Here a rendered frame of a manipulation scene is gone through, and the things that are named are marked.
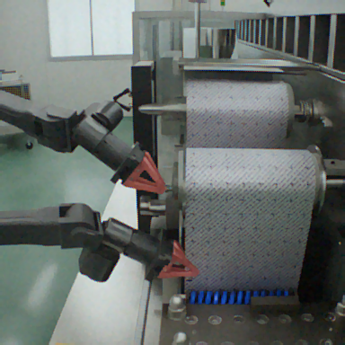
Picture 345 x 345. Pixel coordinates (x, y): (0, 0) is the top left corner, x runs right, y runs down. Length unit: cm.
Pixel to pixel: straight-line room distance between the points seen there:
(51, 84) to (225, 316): 613
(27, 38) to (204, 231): 619
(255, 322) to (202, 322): 10
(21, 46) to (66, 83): 100
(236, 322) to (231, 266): 11
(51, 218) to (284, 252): 44
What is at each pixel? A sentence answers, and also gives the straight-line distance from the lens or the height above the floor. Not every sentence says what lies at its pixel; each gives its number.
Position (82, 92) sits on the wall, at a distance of 650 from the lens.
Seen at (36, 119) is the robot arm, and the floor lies 137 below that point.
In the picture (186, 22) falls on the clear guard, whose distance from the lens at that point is 164.
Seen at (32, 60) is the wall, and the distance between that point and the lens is 671.
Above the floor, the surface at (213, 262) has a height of 110.
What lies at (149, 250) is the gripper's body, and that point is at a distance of 71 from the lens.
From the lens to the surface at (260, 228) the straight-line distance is 71.
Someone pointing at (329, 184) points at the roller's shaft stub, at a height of 125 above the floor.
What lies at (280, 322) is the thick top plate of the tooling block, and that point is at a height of 103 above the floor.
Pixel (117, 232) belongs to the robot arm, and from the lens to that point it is 70.
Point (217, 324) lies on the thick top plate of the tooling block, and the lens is 72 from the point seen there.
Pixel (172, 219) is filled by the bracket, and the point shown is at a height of 116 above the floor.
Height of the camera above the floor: 154
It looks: 23 degrees down
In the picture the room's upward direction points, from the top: straight up
